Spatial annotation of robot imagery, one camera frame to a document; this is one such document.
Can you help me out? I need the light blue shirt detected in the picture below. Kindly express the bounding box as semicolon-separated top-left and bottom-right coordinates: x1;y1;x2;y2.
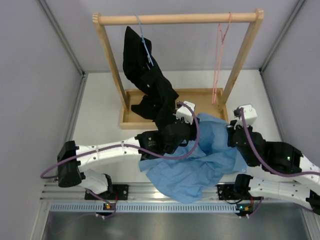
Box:
139;113;247;204

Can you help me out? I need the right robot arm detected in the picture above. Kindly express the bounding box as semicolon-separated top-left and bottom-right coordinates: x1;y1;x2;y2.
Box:
227;120;320;215

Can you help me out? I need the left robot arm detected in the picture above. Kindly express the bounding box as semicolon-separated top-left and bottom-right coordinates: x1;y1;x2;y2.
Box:
57;118;199;200

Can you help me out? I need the black shirt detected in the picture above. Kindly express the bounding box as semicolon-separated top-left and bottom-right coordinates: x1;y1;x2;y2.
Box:
122;26;179;130

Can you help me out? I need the blue plastic hanger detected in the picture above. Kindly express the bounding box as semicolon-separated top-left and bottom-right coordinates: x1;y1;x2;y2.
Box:
135;14;155;70

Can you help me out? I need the pink plastic hanger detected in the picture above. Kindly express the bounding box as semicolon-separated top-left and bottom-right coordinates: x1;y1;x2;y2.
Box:
211;12;233;105

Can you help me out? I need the wooden clothes rack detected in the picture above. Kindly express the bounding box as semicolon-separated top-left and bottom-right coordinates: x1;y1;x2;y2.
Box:
92;8;264;130

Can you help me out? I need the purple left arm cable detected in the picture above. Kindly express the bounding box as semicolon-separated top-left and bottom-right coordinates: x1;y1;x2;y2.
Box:
40;101;201;180

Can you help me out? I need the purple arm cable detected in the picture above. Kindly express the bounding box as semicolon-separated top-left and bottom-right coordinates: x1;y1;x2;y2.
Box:
40;101;201;180
236;106;320;178

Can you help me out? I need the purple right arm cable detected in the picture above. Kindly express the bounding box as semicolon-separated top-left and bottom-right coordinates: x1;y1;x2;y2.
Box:
236;106;320;178

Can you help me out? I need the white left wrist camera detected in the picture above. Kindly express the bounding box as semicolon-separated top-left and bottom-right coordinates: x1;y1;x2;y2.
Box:
175;101;196;125

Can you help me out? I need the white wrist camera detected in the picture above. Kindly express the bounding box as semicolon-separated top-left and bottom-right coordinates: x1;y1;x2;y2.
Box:
175;101;196;125
233;104;258;127

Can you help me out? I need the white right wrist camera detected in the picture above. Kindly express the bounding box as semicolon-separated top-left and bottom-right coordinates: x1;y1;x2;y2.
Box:
233;104;258;127

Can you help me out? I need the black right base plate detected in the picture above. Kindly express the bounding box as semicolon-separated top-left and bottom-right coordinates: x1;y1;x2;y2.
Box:
216;184;248;205

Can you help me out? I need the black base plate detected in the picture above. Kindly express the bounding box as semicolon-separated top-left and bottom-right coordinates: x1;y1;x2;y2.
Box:
216;184;248;205
98;184;129;201

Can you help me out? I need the aluminium mounting rail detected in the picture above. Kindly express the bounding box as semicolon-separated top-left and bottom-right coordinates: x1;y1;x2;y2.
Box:
40;179;311;205

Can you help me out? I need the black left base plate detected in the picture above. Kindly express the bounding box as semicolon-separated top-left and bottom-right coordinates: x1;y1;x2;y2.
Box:
98;184;129;201

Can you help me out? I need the grey slotted cable duct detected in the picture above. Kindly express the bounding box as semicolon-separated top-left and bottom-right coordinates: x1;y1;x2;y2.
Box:
50;201;249;214

